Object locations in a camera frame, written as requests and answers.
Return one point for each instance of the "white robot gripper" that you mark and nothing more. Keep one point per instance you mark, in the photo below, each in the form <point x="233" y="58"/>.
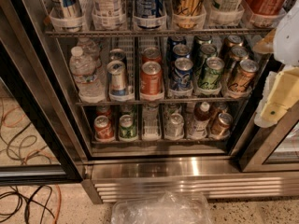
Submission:
<point x="289" y="36"/>

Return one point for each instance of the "front gold brown can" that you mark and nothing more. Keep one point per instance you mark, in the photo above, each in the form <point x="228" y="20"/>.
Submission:
<point x="242" y="75"/>

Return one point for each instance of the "gold brown can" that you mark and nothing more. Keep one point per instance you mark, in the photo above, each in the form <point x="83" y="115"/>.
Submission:
<point x="221" y="124"/>
<point x="242" y="75"/>
<point x="235" y="54"/>

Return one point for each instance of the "middle gold brown can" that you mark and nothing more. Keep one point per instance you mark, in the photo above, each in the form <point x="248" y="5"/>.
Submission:
<point x="235" y="54"/>

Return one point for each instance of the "front green soda can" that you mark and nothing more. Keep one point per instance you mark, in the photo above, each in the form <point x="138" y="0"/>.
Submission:
<point x="211" y="73"/>

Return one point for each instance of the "green soda can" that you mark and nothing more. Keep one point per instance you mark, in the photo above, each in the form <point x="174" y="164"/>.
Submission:
<point x="127" y="128"/>
<point x="211" y="73"/>
<point x="205" y="51"/>

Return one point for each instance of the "middle green soda can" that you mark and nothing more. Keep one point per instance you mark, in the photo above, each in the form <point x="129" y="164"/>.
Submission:
<point x="205" y="51"/>

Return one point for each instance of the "bottom gold brown can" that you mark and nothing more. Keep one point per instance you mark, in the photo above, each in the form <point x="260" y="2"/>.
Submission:
<point x="221" y="124"/>

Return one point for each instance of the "front blue pepsi can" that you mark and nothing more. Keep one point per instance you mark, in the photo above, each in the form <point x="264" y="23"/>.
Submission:
<point x="181" y="75"/>

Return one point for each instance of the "blue pepsi can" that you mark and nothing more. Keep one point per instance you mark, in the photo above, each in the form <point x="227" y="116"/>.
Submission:
<point x="180" y="51"/>
<point x="181" y="75"/>

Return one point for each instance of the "middle blue pepsi can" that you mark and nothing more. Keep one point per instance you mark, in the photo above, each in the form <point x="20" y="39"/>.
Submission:
<point x="180" y="51"/>

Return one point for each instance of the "top gold can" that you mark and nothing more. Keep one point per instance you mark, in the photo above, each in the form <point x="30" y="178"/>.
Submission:
<point x="186" y="11"/>

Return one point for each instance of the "bottom silver can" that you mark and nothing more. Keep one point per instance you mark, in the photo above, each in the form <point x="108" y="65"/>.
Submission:
<point x="174" y="126"/>

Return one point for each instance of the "front orange soda can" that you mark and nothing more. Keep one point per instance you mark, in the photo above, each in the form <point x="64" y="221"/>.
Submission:
<point x="151" y="78"/>

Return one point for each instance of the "orange soda can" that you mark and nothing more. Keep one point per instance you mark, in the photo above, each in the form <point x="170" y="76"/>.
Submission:
<point x="151" y="78"/>
<point x="151" y="54"/>

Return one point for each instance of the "rear orange soda can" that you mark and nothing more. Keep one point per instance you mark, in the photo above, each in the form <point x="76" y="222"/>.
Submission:
<point x="151" y="54"/>

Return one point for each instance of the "stainless steel fridge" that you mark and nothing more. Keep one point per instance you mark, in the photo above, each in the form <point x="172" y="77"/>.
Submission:
<point x="131" y="98"/>

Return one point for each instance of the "top blue silver can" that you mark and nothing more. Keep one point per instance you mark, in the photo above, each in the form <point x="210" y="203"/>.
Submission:
<point x="148" y="13"/>

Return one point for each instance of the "rear silver blue can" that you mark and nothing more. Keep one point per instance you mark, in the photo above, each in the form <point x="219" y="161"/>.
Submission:
<point x="117" y="55"/>

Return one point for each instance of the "bottom green soda can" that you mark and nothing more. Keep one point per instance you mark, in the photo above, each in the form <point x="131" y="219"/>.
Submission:
<point x="127" y="128"/>

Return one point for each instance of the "bottom red soda can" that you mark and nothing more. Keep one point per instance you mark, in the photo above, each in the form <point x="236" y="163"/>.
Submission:
<point x="103" y="128"/>

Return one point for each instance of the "top blue white can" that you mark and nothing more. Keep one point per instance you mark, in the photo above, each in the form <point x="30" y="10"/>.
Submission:
<point x="66" y="15"/>

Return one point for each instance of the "brown drink bottle white cap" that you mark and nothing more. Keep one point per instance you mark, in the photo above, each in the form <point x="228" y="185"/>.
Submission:
<point x="199" y="122"/>

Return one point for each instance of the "clear plastic bag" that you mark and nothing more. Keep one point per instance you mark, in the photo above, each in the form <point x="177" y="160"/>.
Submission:
<point x="167" y="208"/>

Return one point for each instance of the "top white labelled bottle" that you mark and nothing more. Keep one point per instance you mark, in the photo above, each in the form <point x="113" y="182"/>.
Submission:
<point x="111" y="12"/>

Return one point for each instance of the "front clear water bottle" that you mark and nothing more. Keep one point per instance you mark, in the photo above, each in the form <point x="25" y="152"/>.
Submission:
<point x="85" y="74"/>

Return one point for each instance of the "clear water bottle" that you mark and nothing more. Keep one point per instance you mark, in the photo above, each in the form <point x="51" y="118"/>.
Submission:
<point x="89" y="47"/>
<point x="85" y="74"/>

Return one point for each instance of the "rear clear water bottle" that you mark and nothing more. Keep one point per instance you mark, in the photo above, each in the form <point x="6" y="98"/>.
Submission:
<point x="89" y="47"/>

